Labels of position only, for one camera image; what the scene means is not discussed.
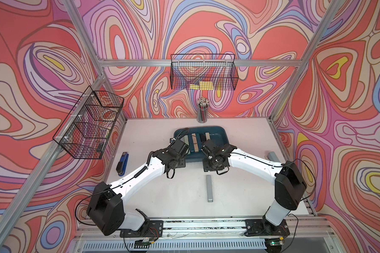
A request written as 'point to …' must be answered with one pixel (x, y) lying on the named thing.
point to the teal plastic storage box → (196, 136)
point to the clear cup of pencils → (202, 109)
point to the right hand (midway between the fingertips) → (210, 170)
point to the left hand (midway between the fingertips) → (181, 161)
